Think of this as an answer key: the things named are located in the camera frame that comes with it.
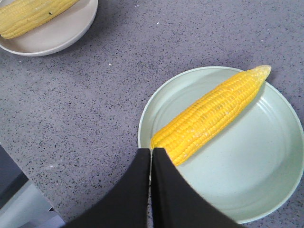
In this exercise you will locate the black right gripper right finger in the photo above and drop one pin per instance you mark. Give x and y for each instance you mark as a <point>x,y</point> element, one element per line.
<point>175,204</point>

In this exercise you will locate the pale green plate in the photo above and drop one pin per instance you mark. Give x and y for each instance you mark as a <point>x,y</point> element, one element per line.
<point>249,169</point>

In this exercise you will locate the dark yellow corn cob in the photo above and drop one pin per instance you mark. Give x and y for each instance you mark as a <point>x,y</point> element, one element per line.
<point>22,16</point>

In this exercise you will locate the golden corn cob white specks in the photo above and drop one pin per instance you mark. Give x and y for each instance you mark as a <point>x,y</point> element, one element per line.
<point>208,116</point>

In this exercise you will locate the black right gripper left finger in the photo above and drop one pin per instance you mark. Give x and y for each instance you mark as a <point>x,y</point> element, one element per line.
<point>125,205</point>

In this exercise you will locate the white round plate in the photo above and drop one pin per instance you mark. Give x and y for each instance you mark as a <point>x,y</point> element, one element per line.
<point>57,34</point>

